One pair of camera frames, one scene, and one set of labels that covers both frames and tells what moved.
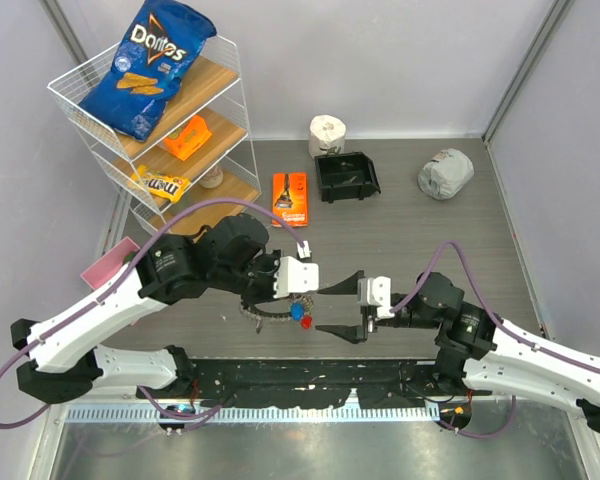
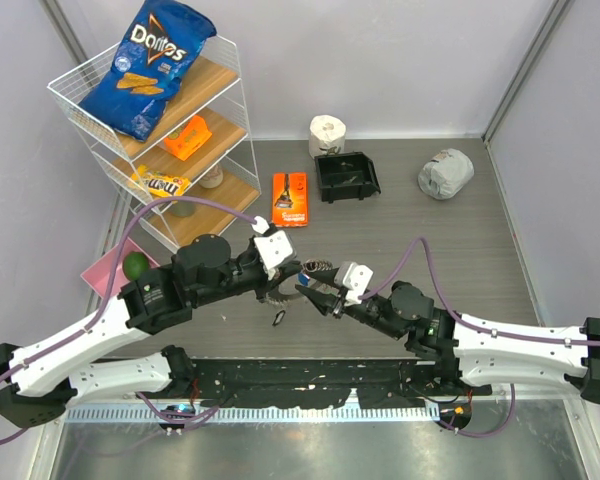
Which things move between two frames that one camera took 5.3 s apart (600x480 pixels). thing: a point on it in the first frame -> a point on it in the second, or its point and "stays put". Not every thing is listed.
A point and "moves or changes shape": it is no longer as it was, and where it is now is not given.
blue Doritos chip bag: x=158 y=45 stays put
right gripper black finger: x=354 y=334 -> x=323 y=302
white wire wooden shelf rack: x=194 y=162 stays put
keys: x=353 y=178 stays put
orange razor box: x=289 y=199 stays put
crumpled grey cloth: x=446 y=174 stays put
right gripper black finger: x=347 y=286 -> x=327 y=276
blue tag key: x=297 y=311 moves or changes shape
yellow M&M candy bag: x=167 y=187 stays put
